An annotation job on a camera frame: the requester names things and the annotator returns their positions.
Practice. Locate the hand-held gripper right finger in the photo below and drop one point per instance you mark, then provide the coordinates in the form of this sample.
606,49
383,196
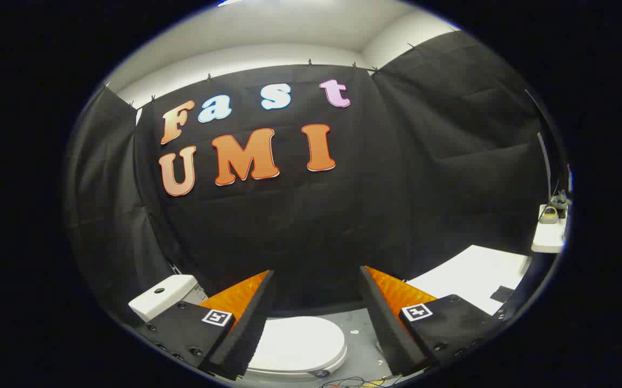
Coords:
384,328

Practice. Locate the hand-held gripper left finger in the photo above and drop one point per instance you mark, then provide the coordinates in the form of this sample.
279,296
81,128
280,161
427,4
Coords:
246,328

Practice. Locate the white toilet lid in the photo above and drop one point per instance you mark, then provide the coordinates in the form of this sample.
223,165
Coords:
300,342

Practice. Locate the white toilet body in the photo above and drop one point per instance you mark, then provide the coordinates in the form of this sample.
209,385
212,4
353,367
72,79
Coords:
163,299

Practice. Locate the white panelled door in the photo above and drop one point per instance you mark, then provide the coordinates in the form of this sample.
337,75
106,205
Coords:
467,275

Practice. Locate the black backdrop cloth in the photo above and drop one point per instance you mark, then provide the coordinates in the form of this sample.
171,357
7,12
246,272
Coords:
343,215

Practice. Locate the grey yellow device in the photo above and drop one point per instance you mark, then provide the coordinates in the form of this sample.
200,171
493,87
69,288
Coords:
548,215

